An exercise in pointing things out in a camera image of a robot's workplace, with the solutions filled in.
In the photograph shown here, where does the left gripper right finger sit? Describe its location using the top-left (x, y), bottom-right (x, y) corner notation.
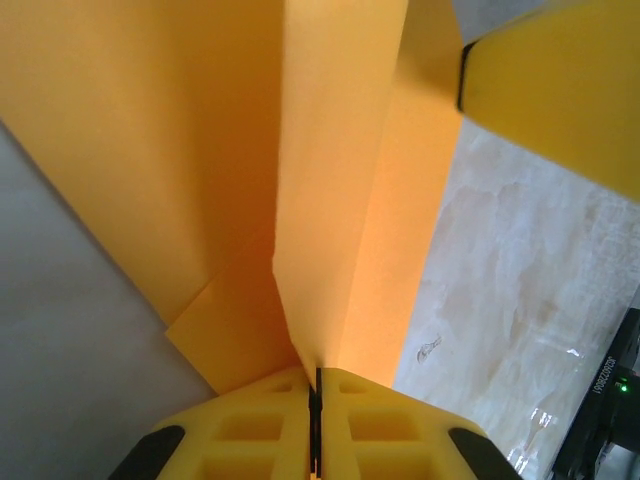
top-left (319, 367), bottom-right (526, 480)

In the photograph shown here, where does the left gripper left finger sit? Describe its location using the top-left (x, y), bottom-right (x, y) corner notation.
top-left (107, 366), bottom-right (312, 480)

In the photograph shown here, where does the orange cloth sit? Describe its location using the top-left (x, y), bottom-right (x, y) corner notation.
top-left (0, 0), bottom-right (464, 399)

